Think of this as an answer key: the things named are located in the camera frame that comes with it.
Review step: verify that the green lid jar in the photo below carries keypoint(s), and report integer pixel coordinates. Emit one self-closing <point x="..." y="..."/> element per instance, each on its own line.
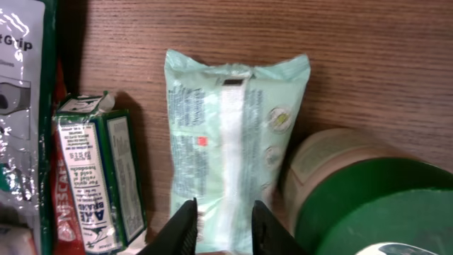
<point x="346" y="190"/>

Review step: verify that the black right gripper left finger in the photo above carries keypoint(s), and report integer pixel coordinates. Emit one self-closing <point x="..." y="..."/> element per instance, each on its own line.
<point x="179" y="235"/>

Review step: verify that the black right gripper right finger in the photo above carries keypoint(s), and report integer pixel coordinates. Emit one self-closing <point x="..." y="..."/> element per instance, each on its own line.
<point x="269" y="237"/>

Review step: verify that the red Nescafe sachet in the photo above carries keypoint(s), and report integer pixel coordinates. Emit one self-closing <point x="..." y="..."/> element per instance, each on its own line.
<point x="68" y="239"/>

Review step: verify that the green 3M gloves pack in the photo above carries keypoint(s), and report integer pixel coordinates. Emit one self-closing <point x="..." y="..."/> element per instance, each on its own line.
<point x="28" y="73"/>

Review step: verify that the orange Kleenex tissue pack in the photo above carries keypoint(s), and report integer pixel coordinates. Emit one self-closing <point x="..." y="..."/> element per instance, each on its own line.
<point x="17" y="241"/>

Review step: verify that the mint green wipes pack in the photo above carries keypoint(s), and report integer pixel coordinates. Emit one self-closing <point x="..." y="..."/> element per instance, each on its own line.
<point x="229" y="127"/>

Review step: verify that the green Axe Brand box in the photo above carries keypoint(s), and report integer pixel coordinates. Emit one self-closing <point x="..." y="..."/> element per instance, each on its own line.
<point x="100" y="157"/>

